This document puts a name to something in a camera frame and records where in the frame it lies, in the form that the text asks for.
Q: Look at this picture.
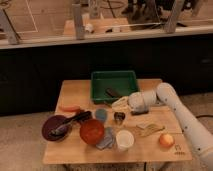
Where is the wooden fork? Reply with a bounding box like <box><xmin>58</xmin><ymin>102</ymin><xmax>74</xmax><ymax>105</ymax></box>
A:
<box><xmin>138</xmin><ymin>124</ymin><xmax>165</xmax><ymax>137</ymax></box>

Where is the black cable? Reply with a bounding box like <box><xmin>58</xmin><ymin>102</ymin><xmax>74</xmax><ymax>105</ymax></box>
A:
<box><xmin>196</xmin><ymin>114</ymin><xmax>213</xmax><ymax>120</ymax></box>

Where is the red bowl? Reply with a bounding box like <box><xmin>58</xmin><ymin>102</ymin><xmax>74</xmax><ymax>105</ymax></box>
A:
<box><xmin>80</xmin><ymin>119</ymin><xmax>105</xmax><ymax>145</ymax></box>

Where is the white plastic cup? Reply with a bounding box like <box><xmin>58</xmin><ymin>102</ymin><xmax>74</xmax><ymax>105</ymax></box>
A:
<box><xmin>116</xmin><ymin>130</ymin><xmax>134</xmax><ymax>151</ymax></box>

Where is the blue sponge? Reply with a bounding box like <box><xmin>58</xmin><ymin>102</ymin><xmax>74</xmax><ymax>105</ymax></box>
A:
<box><xmin>131</xmin><ymin>111</ymin><xmax>149</xmax><ymax>116</ymax></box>

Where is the orange fruit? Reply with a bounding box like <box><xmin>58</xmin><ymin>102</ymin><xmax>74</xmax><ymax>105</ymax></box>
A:
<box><xmin>159</xmin><ymin>134</ymin><xmax>175</xmax><ymax>148</ymax></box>

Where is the blue round lid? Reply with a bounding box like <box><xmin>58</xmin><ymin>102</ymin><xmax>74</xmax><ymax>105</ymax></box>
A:
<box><xmin>95</xmin><ymin>109</ymin><xmax>107</xmax><ymax>123</ymax></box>

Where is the metal cup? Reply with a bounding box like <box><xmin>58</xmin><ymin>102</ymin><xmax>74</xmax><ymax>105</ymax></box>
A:
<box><xmin>114</xmin><ymin>112</ymin><xmax>125</xmax><ymax>125</ymax></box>

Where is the wooden table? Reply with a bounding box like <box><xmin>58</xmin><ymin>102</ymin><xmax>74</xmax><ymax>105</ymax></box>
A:
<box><xmin>43</xmin><ymin>80</ymin><xmax>192</xmax><ymax>164</ymax></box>

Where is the dark object in tray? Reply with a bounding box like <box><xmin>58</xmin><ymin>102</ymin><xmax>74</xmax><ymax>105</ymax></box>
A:
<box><xmin>105</xmin><ymin>88</ymin><xmax>122</xmax><ymax>98</ymax></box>

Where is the green plastic tray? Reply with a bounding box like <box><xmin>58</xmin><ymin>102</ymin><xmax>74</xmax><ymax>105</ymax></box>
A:
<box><xmin>90</xmin><ymin>70</ymin><xmax>140</xmax><ymax>104</ymax></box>

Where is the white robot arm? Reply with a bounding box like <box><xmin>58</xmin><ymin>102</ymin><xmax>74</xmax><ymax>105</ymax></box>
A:
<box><xmin>112</xmin><ymin>82</ymin><xmax>213</xmax><ymax>171</ymax></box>

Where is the black handled spoon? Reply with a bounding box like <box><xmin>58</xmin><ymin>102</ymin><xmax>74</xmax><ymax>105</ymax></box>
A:
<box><xmin>50</xmin><ymin>111</ymin><xmax>92</xmax><ymax>136</ymax></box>

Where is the orange carrot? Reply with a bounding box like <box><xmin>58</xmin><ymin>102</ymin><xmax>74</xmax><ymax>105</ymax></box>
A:
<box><xmin>59</xmin><ymin>106</ymin><xmax>80</xmax><ymax>112</ymax></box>

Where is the grey-blue cloth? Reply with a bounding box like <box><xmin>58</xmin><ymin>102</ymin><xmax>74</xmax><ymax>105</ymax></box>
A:
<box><xmin>96</xmin><ymin>127</ymin><xmax>115</xmax><ymax>150</ymax></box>

